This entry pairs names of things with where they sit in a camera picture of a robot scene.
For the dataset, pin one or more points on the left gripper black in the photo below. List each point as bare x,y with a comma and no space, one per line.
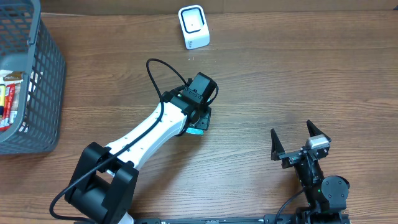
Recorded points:
203,122

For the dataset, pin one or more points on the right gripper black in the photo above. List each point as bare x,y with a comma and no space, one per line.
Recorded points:
290,158

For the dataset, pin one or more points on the teal tissue packet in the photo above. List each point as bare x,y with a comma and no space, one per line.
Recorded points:
195,131

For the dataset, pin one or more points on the beige snack bag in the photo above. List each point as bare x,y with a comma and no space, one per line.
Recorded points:
10,77

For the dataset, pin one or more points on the yellow marker pen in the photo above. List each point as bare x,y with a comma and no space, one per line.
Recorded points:
2,98

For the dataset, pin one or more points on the red candy stick packet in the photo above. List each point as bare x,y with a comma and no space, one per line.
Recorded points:
9,97

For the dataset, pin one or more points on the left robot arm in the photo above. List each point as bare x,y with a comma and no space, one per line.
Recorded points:
105,177

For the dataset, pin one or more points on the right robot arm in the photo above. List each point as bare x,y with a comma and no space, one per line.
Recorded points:
326,196

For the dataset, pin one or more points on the white barcode scanner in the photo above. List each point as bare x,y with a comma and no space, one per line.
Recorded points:
194,27

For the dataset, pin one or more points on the grey plastic mesh basket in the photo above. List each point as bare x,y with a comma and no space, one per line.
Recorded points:
28,47

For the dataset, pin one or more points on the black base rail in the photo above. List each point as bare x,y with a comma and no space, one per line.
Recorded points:
266,219

